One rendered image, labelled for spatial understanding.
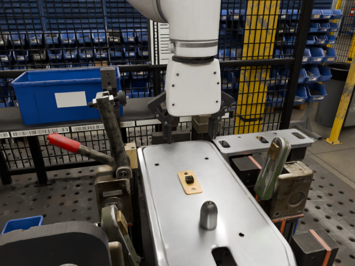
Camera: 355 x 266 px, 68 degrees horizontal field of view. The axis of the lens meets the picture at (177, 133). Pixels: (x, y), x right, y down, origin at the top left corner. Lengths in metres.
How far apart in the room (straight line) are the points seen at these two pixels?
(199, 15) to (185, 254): 0.37
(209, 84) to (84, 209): 0.71
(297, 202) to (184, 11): 0.46
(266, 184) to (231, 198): 0.08
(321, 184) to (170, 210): 0.83
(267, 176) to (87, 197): 0.71
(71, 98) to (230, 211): 0.57
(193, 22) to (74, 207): 0.80
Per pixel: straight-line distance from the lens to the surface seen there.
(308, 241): 0.53
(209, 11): 0.45
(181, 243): 0.47
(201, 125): 0.80
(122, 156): 0.51
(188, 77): 0.46
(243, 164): 0.71
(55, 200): 1.11
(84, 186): 1.15
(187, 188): 0.57
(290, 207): 0.64
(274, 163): 0.56
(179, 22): 0.45
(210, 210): 0.47
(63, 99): 0.87
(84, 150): 0.52
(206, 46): 0.45
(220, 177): 0.62
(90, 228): 0.25
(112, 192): 0.54
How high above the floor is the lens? 1.35
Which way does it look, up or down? 26 degrees down
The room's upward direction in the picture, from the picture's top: straight up
